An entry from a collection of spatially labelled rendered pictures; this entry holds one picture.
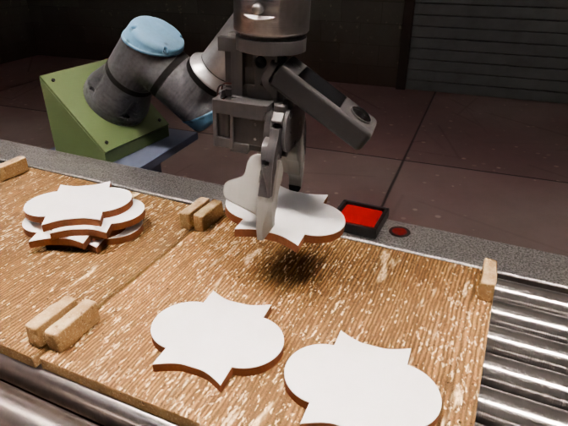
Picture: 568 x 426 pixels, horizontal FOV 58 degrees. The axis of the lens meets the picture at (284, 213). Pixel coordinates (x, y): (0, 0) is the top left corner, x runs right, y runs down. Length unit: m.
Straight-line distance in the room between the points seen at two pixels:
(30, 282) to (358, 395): 0.42
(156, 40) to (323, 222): 0.65
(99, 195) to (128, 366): 0.31
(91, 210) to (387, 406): 0.47
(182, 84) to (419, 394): 0.81
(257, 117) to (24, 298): 0.35
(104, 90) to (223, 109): 0.69
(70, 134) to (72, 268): 0.57
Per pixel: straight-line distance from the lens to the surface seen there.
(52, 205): 0.78
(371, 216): 0.80
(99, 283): 0.67
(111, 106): 1.21
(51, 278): 0.70
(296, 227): 0.57
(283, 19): 0.50
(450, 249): 0.77
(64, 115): 1.23
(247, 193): 0.54
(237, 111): 0.53
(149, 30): 1.14
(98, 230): 0.71
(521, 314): 0.67
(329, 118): 0.51
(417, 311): 0.61
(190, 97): 1.11
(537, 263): 0.78
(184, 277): 0.65
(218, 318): 0.56
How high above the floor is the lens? 1.31
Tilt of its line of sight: 28 degrees down
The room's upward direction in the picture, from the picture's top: straight up
